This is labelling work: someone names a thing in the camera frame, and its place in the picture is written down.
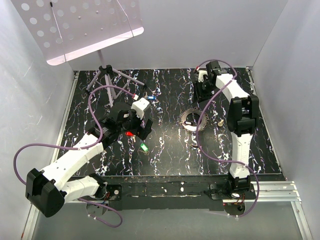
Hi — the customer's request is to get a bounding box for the metal toothed sprocket ring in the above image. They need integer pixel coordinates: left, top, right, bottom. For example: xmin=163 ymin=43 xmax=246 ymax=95
xmin=177 ymin=107 xmax=209 ymax=135

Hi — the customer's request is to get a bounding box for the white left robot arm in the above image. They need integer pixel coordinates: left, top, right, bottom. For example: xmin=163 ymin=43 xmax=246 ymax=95
xmin=25 ymin=98 xmax=153 ymax=218

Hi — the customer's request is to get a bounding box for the key with green tag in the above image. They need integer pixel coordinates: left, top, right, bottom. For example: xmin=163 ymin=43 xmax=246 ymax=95
xmin=139 ymin=143 xmax=150 ymax=156

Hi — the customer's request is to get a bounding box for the aluminium front rail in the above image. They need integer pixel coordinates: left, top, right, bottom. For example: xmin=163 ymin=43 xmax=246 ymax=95
xmin=223 ymin=181 xmax=313 ymax=240

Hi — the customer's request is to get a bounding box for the key with blue tag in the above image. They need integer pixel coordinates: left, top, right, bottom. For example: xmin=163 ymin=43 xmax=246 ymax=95
xmin=144 ymin=92 xmax=157 ymax=101

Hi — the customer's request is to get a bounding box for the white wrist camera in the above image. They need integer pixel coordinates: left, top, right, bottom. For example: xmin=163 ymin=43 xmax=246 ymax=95
xmin=131 ymin=98 xmax=150 ymax=120
xmin=196 ymin=70 xmax=208 ymax=83

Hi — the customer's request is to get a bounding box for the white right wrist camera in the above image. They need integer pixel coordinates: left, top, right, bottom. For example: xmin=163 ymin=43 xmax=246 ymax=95
xmin=196 ymin=70 xmax=208 ymax=83

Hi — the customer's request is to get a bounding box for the key with red tag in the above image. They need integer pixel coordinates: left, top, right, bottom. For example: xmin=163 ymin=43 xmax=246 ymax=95
xmin=125 ymin=131 xmax=136 ymax=143

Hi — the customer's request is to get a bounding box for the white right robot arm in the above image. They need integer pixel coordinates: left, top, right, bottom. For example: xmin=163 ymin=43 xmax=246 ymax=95
xmin=193 ymin=60 xmax=259 ymax=199

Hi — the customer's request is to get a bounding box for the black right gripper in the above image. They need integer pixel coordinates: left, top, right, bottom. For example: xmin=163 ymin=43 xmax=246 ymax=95
xmin=192 ymin=80 xmax=217 ymax=104

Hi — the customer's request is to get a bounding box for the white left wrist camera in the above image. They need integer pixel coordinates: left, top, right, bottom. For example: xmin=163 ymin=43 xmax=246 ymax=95
xmin=131 ymin=98 xmax=150 ymax=120

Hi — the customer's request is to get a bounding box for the white perforated music stand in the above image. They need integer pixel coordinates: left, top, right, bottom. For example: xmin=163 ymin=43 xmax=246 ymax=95
xmin=10 ymin=0 xmax=148 ymax=108

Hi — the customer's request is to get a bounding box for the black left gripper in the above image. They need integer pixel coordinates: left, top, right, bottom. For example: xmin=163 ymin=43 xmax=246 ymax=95
xmin=117 ymin=104 xmax=152 ymax=140

